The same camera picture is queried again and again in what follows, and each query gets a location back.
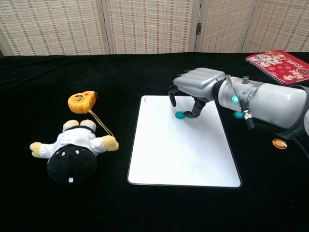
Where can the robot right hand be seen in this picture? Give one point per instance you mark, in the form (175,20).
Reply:
(200,81)

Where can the cyan disc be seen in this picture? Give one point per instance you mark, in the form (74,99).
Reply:
(238,114)
(179,115)

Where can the orange disc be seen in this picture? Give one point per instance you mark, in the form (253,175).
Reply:
(279,143)

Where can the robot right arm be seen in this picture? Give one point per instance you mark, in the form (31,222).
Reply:
(272,104)

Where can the woven folding screen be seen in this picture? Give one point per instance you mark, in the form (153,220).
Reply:
(149,26)

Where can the white magnetic board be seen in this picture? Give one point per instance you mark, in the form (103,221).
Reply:
(178,154)

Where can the red spiral calendar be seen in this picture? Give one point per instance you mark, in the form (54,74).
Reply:
(282,65)

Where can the black and white plush toy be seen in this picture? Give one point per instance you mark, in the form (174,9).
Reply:
(72,147)

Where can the black velvet tablecloth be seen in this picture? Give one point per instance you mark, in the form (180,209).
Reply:
(72,205)

